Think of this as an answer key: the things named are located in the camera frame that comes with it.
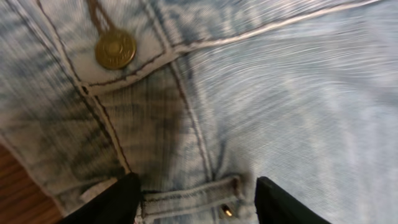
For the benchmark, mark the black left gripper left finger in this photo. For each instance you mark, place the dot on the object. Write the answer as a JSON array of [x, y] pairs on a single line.
[[116, 205]]

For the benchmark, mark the light blue denim shorts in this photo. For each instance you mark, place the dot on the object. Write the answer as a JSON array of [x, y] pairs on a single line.
[[200, 98]]

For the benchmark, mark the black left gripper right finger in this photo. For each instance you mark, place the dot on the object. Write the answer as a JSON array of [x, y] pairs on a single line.
[[274, 205]]

